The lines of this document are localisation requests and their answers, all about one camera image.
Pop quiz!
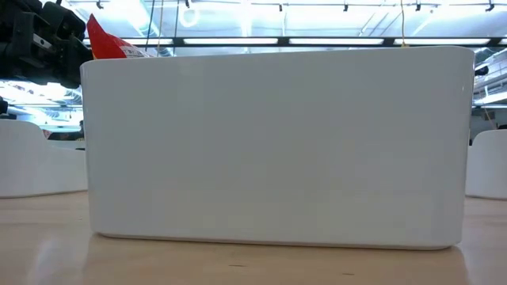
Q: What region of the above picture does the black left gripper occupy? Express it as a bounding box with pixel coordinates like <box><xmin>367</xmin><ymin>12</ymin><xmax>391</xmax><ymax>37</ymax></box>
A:
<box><xmin>0</xmin><ymin>0</ymin><xmax>94</xmax><ymax>89</ymax></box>

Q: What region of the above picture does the black overhead beam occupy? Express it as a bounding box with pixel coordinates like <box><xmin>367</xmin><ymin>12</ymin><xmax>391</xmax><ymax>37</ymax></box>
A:
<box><xmin>81</xmin><ymin>36</ymin><xmax>507</xmax><ymax>48</ymax></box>

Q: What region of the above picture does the yellow hanging cord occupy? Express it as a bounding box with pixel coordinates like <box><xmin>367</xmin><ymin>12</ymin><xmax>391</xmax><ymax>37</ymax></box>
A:
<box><xmin>399</xmin><ymin>0</ymin><xmax>410</xmax><ymax>48</ymax></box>

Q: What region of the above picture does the white plastic bin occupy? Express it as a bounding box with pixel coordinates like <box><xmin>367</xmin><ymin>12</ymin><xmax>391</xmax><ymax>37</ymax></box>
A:
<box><xmin>464</xmin><ymin>129</ymin><xmax>507</xmax><ymax>200</ymax></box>
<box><xmin>0</xmin><ymin>118</ymin><xmax>89</xmax><ymax>199</ymax></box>
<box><xmin>80</xmin><ymin>45</ymin><xmax>476</xmax><ymax>251</ymax></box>

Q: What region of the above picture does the red Maruchan noodle pack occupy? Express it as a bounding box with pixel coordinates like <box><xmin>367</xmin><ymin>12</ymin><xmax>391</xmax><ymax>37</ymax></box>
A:
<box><xmin>86</xmin><ymin>13</ymin><xmax>154</xmax><ymax>60</ymax></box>

